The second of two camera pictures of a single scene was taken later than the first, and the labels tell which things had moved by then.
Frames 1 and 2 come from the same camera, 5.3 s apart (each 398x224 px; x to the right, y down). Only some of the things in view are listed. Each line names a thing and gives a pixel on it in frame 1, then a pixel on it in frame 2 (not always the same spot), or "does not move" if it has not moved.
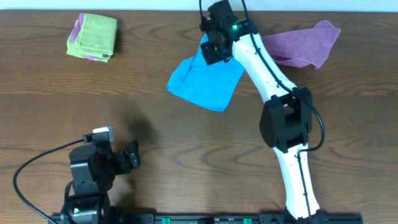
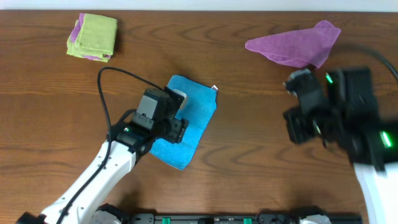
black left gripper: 129,165 → 179,128
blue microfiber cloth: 211,86 → 198,110
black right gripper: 205,46 → 293,116
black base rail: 200,218 does not move
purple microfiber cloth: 302,47 does not move
